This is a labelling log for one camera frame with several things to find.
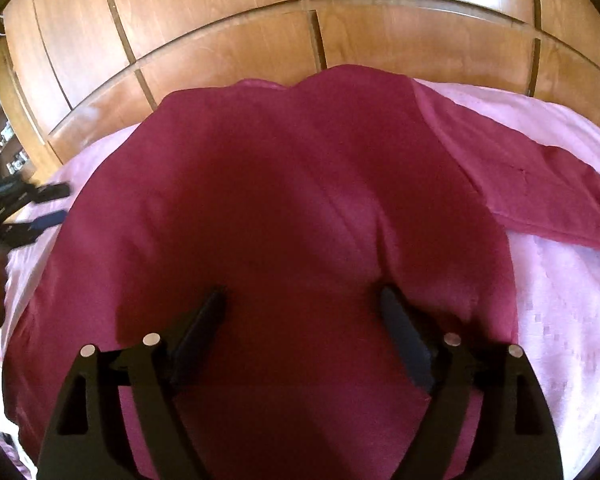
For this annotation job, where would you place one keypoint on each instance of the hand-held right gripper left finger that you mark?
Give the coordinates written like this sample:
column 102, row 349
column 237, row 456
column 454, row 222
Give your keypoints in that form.
column 200, row 327

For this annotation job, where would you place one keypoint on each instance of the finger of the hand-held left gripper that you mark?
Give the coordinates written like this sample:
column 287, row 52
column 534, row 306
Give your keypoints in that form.
column 52, row 192
column 42, row 224

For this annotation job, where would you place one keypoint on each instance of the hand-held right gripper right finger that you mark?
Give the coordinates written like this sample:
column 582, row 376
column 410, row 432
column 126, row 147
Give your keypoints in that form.
column 405, row 332

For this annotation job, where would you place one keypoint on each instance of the maroon long-sleeved shirt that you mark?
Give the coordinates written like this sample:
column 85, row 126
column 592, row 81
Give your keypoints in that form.
column 280, row 200

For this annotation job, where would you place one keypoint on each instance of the cluttered wooden shelf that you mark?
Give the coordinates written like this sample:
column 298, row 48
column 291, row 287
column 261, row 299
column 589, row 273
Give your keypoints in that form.
column 7, row 130

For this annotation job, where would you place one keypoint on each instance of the pink bedsheet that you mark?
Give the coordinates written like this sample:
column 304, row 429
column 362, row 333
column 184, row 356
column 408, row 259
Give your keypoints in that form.
column 565, row 310

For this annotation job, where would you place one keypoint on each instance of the wooden wardrobe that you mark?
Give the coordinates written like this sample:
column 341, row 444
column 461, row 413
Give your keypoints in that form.
column 230, row 55

